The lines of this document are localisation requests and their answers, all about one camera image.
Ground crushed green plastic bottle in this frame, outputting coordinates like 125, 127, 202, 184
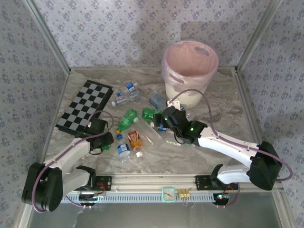
101, 128, 113, 151

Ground green bottle white label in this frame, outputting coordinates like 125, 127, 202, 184
142, 107, 157, 121

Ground tall clear Ganten bottle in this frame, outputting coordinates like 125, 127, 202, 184
133, 117, 162, 146

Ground blue-label clear bottle blue cap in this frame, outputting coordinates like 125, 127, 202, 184
115, 133, 133, 163

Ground green bottle orange cap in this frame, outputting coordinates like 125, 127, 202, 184
115, 108, 140, 133

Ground orange juice bottle red label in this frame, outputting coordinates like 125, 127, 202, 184
127, 130, 144, 152

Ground clear bottle blue label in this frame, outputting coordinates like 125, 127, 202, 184
111, 91, 143, 107

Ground cream plastic bin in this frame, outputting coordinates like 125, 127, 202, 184
161, 40, 219, 109

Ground pink plastic bin liner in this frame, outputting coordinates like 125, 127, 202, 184
161, 40, 219, 93

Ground black grey chessboard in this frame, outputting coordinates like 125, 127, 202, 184
55, 80, 114, 138

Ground small electronics board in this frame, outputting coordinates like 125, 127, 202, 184
213, 192, 232, 202
78, 192, 106, 202

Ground small teal clock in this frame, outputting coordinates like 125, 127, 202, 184
161, 187, 176, 203

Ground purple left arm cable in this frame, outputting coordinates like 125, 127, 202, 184
32, 110, 114, 213

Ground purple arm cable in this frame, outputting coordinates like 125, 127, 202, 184
32, 110, 114, 213
169, 88, 293, 182

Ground red wire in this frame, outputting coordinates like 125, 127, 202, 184
97, 181, 107, 197
224, 184, 235, 197

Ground aluminium side rail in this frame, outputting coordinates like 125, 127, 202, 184
232, 67, 285, 190
35, 68, 72, 175

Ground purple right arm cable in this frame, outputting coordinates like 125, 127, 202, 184
169, 88, 293, 182

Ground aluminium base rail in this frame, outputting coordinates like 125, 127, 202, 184
29, 174, 283, 192

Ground grey slotted cable duct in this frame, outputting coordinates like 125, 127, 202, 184
61, 191, 230, 204

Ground aluminium frame post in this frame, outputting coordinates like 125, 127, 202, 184
22, 0, 72, 74
235, 0, 285, 72

